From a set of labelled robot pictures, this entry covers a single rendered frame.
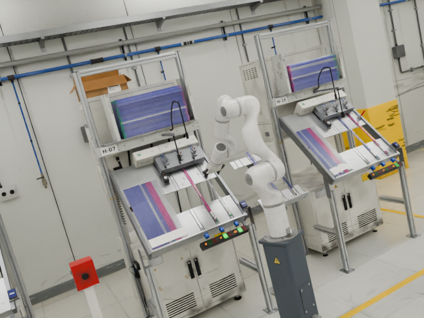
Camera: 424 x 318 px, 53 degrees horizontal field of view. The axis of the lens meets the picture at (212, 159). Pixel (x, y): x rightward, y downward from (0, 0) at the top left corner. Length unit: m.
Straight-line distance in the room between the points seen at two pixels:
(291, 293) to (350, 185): 1.56
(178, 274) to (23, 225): 1.91
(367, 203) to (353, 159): 0.60
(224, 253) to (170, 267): 0.43
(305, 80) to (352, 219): 1.24
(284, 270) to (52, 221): 2.68
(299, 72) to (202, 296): 1.92
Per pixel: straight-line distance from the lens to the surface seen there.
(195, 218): 2.78
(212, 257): 3.14
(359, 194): 3.86
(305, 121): 3.60
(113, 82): 3.33
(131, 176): 2.98
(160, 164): 2.98
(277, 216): 2.33
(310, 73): 3.70
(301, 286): 2.48
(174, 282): 3.07
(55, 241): 4.51
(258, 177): 2.23
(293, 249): 2.39
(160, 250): 2.64
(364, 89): 5.48
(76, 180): 4.44
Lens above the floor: 1.56
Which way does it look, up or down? 9 degrees down
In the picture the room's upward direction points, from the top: 14 degrees counter-clockwise
